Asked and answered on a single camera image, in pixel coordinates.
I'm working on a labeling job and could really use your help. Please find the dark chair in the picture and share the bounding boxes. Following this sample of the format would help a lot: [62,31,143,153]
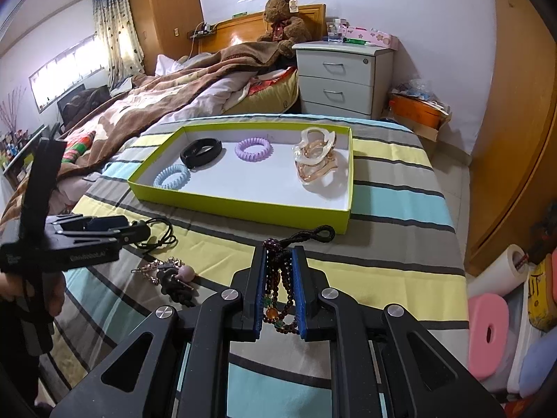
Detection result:
[56,85,111,133]

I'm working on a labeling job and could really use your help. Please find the power strip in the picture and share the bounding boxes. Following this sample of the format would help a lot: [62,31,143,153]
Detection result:
[189,22,218,40]

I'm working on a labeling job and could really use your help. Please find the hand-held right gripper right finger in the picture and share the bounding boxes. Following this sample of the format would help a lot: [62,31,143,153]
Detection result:
[291,245,505,418]

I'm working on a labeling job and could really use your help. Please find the black cord necklace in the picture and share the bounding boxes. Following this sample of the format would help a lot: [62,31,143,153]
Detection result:
[131,217,177,251]

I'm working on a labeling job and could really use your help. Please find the green shallow box tray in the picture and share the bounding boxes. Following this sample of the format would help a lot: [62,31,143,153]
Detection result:
[127,123,354,232]

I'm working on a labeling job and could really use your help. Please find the blue spiral hair tie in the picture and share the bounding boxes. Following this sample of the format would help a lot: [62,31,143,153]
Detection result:
[153,164,191,191]

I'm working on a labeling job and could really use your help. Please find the grey nightstand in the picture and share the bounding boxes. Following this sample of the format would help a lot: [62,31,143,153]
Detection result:
[291,42,396,119]

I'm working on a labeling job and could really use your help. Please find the large wooden wardrobe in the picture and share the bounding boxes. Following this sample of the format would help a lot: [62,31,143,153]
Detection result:
[465,0,557,277]

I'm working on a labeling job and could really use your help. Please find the white paper roll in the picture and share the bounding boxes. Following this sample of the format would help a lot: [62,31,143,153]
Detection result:
[468,244,527,299]

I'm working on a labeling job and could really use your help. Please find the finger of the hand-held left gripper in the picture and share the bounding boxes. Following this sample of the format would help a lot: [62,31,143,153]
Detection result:
[56,214,128,232]
[46,221,151,249]

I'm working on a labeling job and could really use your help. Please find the yellow box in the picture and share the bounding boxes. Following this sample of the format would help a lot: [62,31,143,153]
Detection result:
[526,255,557,334]

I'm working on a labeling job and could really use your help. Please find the brown blanket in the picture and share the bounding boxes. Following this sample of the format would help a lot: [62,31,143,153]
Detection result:
[0,42,299,227]

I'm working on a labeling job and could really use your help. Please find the orange box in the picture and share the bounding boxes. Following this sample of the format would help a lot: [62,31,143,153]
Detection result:
[389,95,447,129]

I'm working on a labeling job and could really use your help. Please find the yellow patterned pillow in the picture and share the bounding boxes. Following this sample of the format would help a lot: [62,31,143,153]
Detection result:
[226,67,301,114]

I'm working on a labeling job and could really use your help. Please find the dark bead bracelet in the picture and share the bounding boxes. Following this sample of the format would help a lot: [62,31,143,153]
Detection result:
[260,225,336,337]

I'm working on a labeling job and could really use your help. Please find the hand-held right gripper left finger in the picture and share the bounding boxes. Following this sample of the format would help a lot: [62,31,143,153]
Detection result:
[50,244,267,418]

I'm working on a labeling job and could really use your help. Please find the tall wooden cabinet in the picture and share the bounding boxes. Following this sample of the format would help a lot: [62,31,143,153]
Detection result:
[126,0,205,77]

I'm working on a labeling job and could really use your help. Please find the patterned curtain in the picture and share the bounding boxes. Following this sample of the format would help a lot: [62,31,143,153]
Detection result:
[91,0,145,90]

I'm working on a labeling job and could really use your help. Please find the pink floral tissue box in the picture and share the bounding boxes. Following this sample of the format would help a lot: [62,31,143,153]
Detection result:
[344,25,400,51]

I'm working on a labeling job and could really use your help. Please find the pale blue bag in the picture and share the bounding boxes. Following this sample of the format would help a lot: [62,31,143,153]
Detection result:
[518,335,557,399]

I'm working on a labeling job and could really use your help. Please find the clear plastic bag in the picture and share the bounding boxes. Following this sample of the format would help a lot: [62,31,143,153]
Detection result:
[392,79,451,109]

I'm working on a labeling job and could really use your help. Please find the cardboard box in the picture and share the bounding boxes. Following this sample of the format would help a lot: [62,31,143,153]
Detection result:
[413,113,453,142]

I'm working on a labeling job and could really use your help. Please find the brown teddy bear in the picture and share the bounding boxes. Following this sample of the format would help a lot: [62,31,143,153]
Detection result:
[257,0,313,58]

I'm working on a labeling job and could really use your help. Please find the striped bed sheet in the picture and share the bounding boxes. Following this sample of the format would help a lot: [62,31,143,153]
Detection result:
[35,114,471,418]

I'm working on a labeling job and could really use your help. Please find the black wristband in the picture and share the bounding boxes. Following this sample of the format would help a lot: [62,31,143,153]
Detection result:
[180,138,222,170]

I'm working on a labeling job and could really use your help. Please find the window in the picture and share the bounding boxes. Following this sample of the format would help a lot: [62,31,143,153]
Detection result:
[30,34,99,111]

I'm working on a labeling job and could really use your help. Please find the wooden headboard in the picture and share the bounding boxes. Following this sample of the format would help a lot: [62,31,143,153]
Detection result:
[189,3,327,59]

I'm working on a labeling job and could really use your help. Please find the purple spiral hair tie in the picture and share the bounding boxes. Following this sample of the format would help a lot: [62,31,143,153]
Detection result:
[235,138,274,160]

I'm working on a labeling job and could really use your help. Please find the clear amber hair claw clip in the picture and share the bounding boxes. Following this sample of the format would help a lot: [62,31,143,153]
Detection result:
[291,127,338,187]

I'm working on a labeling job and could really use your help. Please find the white storage box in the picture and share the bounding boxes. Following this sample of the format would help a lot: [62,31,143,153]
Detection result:
[505,289,537,395]

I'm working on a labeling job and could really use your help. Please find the black hair tie pink bead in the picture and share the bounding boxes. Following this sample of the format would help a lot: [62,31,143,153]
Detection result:
[157,265,196,308]

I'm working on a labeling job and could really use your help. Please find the person's left hand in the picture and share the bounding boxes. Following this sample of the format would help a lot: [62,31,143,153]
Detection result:
[0,270,67,316]

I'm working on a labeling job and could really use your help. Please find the white pillow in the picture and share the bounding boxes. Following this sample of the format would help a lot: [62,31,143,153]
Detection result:
[156,54,188,76]

